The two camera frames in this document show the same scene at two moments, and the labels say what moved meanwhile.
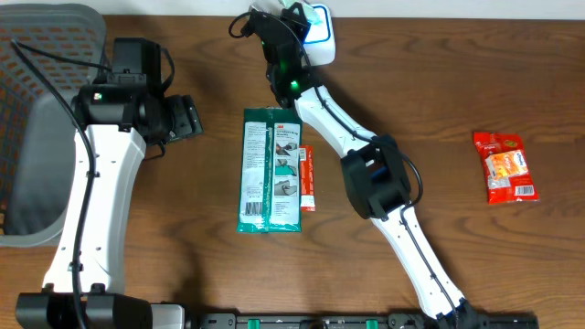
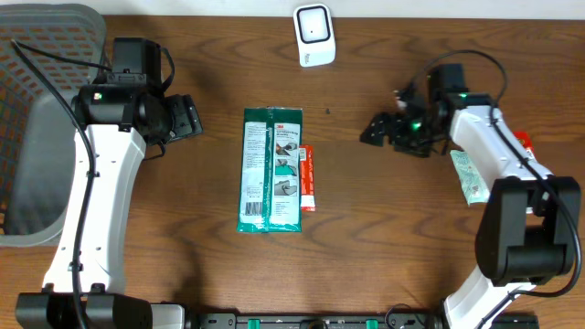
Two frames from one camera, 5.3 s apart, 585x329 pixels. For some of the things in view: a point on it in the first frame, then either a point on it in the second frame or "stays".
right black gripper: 302,25 → 382,122
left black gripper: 186,117 stays
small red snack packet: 307,182 stays
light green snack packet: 303,7 → 472,185
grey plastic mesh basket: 37,127 stays
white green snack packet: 271,170 stays
